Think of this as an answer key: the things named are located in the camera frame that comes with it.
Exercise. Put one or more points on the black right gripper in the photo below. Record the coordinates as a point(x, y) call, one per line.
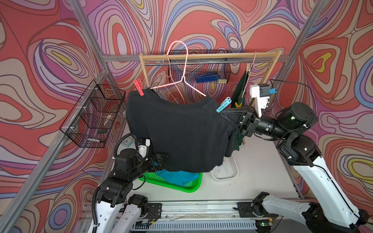
point(245, 120)

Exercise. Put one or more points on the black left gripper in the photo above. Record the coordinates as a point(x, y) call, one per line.
point(160, 165)

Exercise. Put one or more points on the teal t-shirt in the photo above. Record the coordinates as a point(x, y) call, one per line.
point(179, 178)

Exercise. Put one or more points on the black t-shirt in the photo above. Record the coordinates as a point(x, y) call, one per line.
point(195, 136)

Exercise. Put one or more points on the pink hanger of teal shirt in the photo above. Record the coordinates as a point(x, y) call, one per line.
point(171, 80)

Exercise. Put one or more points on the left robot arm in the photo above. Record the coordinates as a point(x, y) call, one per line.
point(113, 210)

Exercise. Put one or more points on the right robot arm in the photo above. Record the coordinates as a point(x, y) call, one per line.
point(332, 212)

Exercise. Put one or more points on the pink hanger of green shirt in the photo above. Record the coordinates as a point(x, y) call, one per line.
point(248, 71)

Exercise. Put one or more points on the dark green t-shirt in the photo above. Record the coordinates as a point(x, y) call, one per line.
point(236, 98)

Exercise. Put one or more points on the green plastic basket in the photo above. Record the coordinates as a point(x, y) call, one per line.
point(189, 187)

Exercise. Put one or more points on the blue item in basket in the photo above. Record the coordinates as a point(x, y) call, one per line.
point(207, 78)

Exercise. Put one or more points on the metal hanging rod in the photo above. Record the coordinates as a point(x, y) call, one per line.
point(208, 62)

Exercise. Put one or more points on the white plastic tray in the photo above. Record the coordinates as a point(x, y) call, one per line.
point(227, 171)

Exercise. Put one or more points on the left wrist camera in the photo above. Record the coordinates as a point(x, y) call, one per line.
point(143, 145)

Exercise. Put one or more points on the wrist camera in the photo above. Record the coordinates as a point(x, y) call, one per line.
point(143, 145)
point(260, 94)

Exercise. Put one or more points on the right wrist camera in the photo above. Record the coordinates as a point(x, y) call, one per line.
point(260, 94)

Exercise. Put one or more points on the black wire basket back wall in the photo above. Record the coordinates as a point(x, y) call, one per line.
point(192, 71)

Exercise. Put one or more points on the black wire basket wall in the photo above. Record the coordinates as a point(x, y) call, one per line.
point(91, 120)
point(192, 71)

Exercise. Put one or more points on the wooden clothes rack frame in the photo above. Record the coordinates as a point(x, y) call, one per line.
point(218, 120)

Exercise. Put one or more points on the black wire basket left wall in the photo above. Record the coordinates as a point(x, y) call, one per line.
point(91, 120)

